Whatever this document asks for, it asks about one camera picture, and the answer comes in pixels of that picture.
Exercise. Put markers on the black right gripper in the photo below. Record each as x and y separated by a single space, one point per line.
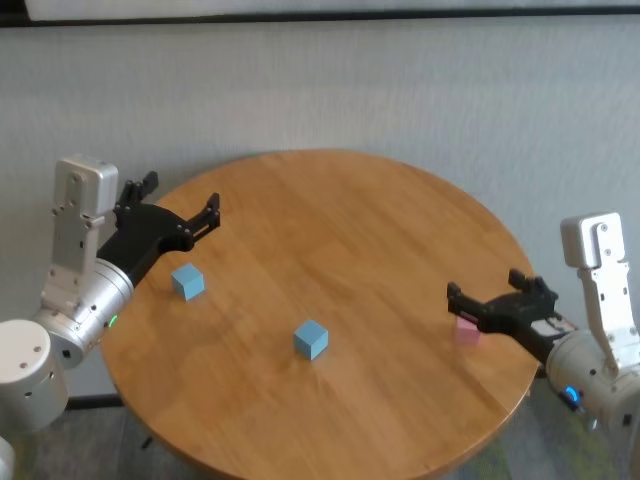
525 315

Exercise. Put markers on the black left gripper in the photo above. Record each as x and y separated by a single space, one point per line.
145 230

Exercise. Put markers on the pink cube building block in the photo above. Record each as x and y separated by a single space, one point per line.
465 335

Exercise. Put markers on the blue cube building block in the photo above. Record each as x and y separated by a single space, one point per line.
187 282
310 340

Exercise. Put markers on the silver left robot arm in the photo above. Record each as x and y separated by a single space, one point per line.
90 305

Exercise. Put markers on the black table leg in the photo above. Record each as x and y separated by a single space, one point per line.
146 442

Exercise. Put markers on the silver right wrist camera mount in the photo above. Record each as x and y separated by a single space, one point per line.
600 260

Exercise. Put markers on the black horizontal wall rail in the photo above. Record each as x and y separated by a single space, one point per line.
300 16

